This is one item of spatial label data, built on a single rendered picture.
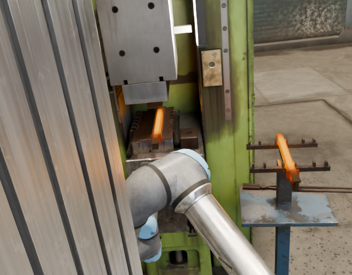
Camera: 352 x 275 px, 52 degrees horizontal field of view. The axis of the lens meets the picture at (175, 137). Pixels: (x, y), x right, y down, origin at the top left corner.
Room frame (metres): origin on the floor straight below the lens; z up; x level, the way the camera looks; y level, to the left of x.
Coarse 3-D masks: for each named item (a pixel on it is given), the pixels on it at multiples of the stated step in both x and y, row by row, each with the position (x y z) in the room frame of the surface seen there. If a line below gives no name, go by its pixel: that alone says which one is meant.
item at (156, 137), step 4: (160, 112) 1.86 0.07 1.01; (160, 116) 1.81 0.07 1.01; (156, 120) 1.76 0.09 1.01; (160, 120) 1.75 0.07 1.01; (156, 124) 1.70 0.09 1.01; (160, 124) 1.70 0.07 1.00; (156, 128) 1.65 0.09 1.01; (160, 128) 1.68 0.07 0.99; (156, 132) 1.60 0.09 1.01; (152, 136) 1.56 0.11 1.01; (156, 136) 1.54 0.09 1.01; (160, 136) 1.55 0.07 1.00; (152, 140) 1.50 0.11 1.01; (156, 140) 1.50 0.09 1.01; (160, 140) 1.55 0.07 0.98; (152, 144) 1.47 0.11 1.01; (156, 144) 1.47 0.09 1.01; (152, 148) 1.47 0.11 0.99; (156, 148) 1.47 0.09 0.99
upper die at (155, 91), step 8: (160, 80) 1.58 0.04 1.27; (128, 88) 1.57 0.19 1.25; (136, 88) 1.57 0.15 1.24; (144, 88) 1.57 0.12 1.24; (152, 88) 1.57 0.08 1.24; (160, 88) 1.57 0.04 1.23; (168, 88) 1.67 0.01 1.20; (128, 96) 1.57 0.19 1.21; (136, 96) 1.57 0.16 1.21; (144, 96) 1.57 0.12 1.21; (152, 96) 1.57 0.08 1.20; (160, 96) 1.57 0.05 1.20; (168, 96) 1.61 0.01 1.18; (128, 104) 1.58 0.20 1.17
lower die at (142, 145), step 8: (144, 112) 1.97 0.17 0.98; (152, 112) 1.93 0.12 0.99; (168, 112) 1.89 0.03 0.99; (144, 120) 1.85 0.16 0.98; (152, 120) 1.81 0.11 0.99; (168, 120) 1.78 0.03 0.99; (144, 128) 1.71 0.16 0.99; (152, 128) 1.67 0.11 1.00; (136, 136) 1.64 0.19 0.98; (144, 136) 1.61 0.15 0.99; (168, 136) 1.57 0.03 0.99; (136, 144) 1.57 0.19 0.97; (144, 144) 1.57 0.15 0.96; (160, 144) 1.57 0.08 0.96; (168, 144) 1.57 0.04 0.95; (136, 152) 1.58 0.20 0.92; (144, 152) 1.57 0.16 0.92; (152, 152) 1.57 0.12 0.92
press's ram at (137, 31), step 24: (96, 0) 1.58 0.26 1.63; (120, 0) 1.57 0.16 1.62; (144, 0) 1.57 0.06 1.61; (168, 0) 1.56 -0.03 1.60; (120, 24) 1.57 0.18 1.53; (144, 24) 1.57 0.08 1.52; (168, 24) 1.56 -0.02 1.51; (120, 48) 1.58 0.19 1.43; (144, 48) 1.57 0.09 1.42; (168, 48) 1.56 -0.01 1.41; (120, 72) 1.58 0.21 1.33; (144, 72) 1.57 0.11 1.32; (168, 72) 1.56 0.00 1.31
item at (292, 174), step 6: (276, 138) 1.52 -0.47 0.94; (282, 138) 1.48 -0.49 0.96; (282, 144) 1.42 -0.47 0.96; (282, 150) 1.36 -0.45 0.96; (288, 150) 1.36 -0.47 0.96; (282, 156) 1.34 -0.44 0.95; (288, 156) 1.30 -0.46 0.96; (288, 162) 1.26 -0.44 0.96; (288, 168) 1.21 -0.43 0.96; (294, 168) 1.21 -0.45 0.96; (288, 174) 1.18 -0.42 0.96; (294, 174) 1.15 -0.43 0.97; (294, 180) 1.11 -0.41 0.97; (300, 180) 1.10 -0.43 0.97; (294, 186) 1.11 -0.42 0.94
